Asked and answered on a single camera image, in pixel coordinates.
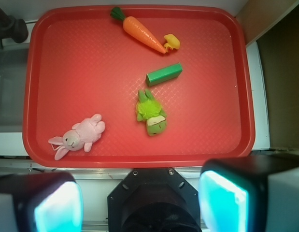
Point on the grey metal sink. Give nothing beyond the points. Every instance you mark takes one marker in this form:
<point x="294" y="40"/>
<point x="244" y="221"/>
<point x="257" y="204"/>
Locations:
<point x="13" y="67"/>

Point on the green plush toy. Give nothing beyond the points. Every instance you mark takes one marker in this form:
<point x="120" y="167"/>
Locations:
<point x="151" y="112"/>

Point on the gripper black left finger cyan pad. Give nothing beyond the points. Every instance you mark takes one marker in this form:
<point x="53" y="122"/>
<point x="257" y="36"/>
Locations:
<point x="47" y="202"/>

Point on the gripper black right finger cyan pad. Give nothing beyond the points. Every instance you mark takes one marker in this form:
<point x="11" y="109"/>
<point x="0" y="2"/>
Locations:
<point x="250" y="194"/>

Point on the pink plush bunny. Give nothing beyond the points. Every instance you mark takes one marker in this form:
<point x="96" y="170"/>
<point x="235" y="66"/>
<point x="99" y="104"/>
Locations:
<point x="81" y="136"/>

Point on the orange toy carrot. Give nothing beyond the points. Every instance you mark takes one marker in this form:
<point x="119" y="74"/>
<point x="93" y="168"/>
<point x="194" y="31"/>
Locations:
<point x="137" y="30"/>

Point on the yellow rubber duck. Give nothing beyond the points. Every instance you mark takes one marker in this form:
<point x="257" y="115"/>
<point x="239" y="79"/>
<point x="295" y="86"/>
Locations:
<point x="172" y="42"/>

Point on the green rectangular block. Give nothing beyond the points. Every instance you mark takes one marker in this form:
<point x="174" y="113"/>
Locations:
<point x="163" y="75"/>

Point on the red plastic tray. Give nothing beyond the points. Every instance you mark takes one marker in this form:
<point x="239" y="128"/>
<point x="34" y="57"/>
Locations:
<point x="81" y="63"/>

